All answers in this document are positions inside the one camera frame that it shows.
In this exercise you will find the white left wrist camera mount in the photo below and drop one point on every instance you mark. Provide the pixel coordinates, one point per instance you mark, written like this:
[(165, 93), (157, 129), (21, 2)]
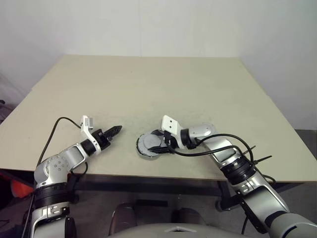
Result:
[(86, 129)]

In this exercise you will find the black caster wheel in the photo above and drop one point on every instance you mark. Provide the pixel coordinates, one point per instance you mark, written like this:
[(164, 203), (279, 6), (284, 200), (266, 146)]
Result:
[(219, 205)]

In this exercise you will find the grey motor housing copper windings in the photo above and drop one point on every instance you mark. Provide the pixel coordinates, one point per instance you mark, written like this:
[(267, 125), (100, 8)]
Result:
[(149, 157)]

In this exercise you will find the black table frame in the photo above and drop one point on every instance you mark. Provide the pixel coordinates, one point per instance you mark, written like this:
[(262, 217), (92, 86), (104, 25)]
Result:
[(148, 184)]

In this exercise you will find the long black zip tie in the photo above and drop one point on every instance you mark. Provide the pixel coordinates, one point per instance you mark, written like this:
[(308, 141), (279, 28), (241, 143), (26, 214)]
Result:
[(263, 160)]

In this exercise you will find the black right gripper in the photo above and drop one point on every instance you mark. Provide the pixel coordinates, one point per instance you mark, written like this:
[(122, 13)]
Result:
[(173, 142)]

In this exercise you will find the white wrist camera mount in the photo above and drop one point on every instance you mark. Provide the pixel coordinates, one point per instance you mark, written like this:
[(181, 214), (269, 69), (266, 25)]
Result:
[(86, 129), (171, 124)]

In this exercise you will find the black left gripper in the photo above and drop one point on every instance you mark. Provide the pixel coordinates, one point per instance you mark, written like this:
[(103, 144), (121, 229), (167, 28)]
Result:
[(102, 140)]

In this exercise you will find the grey robot torso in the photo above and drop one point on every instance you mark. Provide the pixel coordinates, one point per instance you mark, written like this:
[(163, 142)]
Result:
[(153, 231)]

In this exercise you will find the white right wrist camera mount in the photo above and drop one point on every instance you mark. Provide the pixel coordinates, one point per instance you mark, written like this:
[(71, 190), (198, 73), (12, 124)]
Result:
[(171, 124)]

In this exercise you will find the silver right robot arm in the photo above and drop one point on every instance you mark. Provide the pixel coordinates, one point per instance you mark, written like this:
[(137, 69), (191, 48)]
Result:
[(260, 198)]

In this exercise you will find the orange fabric object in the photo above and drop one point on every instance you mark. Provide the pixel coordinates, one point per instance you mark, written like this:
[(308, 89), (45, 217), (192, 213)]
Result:
[(22, 189)]

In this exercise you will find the short black zip tie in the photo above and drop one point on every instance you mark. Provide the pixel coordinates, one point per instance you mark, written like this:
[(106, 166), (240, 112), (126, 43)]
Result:
[(250, 150)]

